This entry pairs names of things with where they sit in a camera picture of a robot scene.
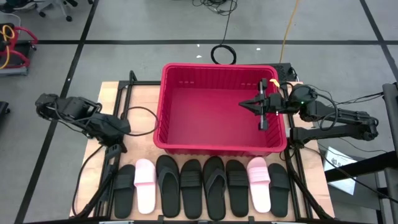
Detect red tubular cart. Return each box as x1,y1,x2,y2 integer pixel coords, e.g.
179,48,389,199
0,22,39,77

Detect black flip-flop sandal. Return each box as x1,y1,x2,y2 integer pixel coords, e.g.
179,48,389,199
155,154,182,218
202,156,228,222

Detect red plastic bin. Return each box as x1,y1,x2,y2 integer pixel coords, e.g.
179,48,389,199
152,62,289,157

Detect black stool base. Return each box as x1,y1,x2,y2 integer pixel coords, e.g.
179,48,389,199
0,101,11,124

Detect black perforated power box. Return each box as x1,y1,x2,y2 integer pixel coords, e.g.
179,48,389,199
272,63,294,82

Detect black metal beam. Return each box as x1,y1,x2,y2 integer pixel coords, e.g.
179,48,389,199
324,151,398,184

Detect white printed paper sheet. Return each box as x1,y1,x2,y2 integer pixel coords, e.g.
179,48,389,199
323,146,358,196

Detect yellow floor cable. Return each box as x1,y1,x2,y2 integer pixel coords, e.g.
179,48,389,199
279,0,301,64

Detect black coiled floor cable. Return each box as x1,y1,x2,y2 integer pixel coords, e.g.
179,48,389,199
210,15,238,66

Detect person's shoe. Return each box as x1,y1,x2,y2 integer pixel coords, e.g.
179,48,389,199
0,0,37,13

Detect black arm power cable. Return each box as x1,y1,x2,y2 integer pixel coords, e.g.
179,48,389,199
336,91,385,106
72,144,105,218

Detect black tangled floor cables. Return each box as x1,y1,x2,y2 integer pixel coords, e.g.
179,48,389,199
192,0,239,16

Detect grey office chair base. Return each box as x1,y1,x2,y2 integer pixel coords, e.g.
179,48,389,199
36,0,79,22

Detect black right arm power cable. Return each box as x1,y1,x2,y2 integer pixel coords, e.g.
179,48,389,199
336,91,385,106

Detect black slide sandal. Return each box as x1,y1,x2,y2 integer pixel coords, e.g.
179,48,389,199
225,159,250,218
113,164,136,220
180,159,203,220
267,162,291,218

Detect black left wrist camera cable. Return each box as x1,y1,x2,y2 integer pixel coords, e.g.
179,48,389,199
120,106,160,137

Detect grey metal post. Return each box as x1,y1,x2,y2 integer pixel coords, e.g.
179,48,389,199
381,82,398,224

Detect black aluminium table frame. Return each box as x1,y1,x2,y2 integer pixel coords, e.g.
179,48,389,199
74,70,335,224

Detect yellow coiled hose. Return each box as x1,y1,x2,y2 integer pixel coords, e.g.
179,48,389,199
0,24,16,70

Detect pink slide sandal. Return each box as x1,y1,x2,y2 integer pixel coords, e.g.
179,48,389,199
246,156,272,214
134,158,157,215

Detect black right arm cable loop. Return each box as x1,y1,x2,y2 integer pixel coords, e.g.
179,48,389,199
310,90,340,131

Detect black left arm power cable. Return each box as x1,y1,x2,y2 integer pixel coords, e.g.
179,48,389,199
72,144,105,218

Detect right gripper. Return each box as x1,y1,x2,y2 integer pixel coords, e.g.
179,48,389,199
238,77,292,131

